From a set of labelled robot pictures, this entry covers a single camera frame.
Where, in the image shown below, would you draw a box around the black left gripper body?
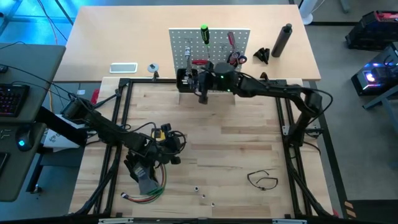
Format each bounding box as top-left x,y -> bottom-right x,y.
145,123 -> 187,166

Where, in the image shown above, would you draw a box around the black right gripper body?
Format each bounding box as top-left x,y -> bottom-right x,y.
197,60 -> 219,105

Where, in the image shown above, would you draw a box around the yellow tape measure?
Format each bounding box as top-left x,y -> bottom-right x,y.
151,128 -> 166,141

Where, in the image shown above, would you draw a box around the purple red handled scissors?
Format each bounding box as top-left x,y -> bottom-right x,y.
228,51 -> 248,68

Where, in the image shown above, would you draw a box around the white perforated pegboard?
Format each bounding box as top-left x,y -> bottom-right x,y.
169,27 -> 251,94

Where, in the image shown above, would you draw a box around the green black screwdriver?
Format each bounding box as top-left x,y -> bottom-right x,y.
200,24 -> 211,59

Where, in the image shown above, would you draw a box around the red handled screwdriver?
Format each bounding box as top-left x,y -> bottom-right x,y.
226,31 -> 239,53

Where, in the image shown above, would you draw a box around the black plastic bin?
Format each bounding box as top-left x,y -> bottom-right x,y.
176,68 -> 200,93

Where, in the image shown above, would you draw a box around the black grey work glove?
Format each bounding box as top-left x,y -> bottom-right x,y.
123,152 -> 161,196

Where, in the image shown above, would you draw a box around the small black angular object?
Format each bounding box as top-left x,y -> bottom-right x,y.
252,47 -> 271,65

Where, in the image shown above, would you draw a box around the white rectangular phone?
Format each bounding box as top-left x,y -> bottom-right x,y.
109,62 -> 139,74

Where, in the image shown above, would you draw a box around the black cylindrical bottle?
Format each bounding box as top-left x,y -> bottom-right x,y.
271,23 -> 294,58

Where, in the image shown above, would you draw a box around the light wooden desk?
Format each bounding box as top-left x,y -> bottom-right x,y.
53,4 -> 322,82

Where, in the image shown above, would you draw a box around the black safety glasses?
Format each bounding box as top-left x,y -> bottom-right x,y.
247,169 -> 279,192

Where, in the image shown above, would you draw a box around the white box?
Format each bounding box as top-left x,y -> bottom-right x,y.
42,123 -> 88,150

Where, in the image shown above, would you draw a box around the black computer mouse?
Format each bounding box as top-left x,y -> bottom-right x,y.
15,129 -> 34,152

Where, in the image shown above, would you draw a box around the grey desk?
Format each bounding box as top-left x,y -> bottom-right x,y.
0,43 -> 67,203

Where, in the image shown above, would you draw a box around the black keyboard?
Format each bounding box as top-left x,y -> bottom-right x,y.
0,83 -> 31,118

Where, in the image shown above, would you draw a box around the computer case with lights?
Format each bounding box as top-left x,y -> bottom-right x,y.
350,42 -> 398,96

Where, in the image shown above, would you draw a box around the black crate red lid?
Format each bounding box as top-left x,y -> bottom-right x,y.
345,10 -> 398,51

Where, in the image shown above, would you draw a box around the black platform striped corner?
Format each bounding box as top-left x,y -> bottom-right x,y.
343,198 -> 398,224

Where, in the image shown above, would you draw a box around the red green yellow wire bundle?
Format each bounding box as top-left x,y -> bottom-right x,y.
120,161 -> 167,205

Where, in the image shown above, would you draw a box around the black aluminium frame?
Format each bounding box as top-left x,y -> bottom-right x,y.
70,77 -> 336,218

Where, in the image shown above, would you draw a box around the black cable harness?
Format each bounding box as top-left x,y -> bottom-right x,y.
70,146 -> 121,216
287,147 -> 331,217

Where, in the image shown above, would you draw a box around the red clamp handle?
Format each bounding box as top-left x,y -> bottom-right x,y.
90,88 -> 101,105

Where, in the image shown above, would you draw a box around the white metal bracket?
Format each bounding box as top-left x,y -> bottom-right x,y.
272,218 -> 308,224
98,218 -> 134,224

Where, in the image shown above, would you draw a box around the white pedestal base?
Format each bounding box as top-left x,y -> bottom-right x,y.
300,0 -> 318,26

